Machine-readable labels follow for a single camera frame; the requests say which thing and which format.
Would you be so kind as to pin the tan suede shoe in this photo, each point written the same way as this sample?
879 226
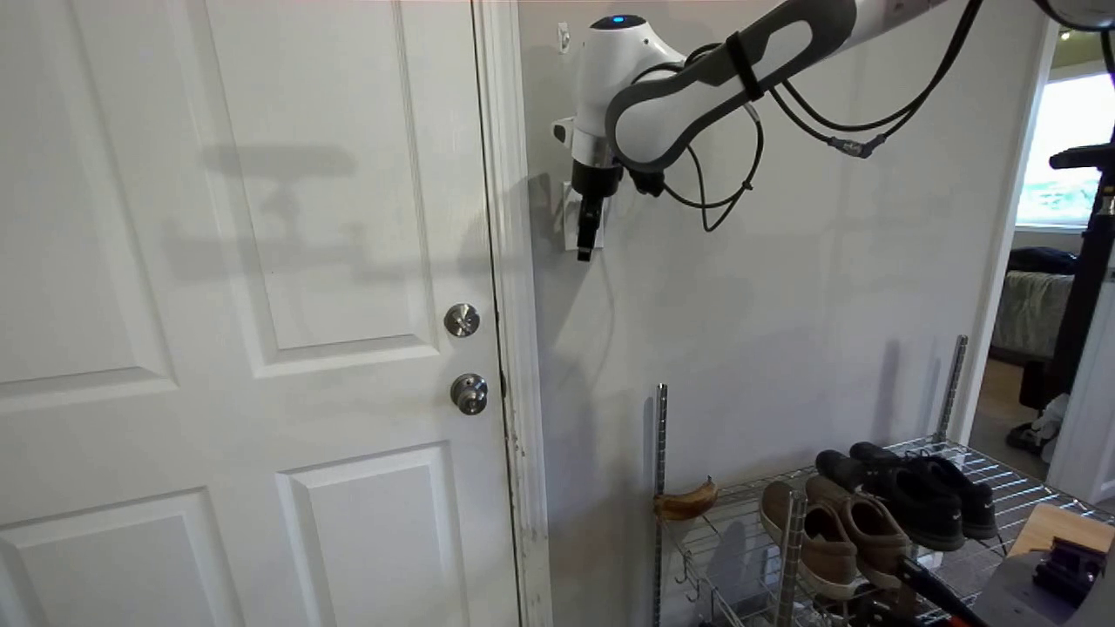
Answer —
872 528
828 556

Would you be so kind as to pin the black shoe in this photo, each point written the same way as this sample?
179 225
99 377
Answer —
921 506
978 501

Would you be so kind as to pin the yellow banana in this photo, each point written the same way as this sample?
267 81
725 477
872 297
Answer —
691 502

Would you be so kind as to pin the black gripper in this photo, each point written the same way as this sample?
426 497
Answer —
594 187

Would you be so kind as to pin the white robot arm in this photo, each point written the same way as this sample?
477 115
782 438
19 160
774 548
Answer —
640 102

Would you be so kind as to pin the silver deadbolt lock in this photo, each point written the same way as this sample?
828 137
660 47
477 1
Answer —
460 317

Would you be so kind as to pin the wire shoe rack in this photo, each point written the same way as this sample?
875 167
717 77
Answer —
731 532

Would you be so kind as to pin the white panel door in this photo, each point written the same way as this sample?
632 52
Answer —
229 239

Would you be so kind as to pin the white wall switch plate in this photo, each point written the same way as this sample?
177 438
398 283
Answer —
568 226

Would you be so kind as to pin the silver door knob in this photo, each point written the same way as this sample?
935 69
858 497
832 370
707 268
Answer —
468 396

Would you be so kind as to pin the cardboard box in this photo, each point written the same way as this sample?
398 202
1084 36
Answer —
1047 524

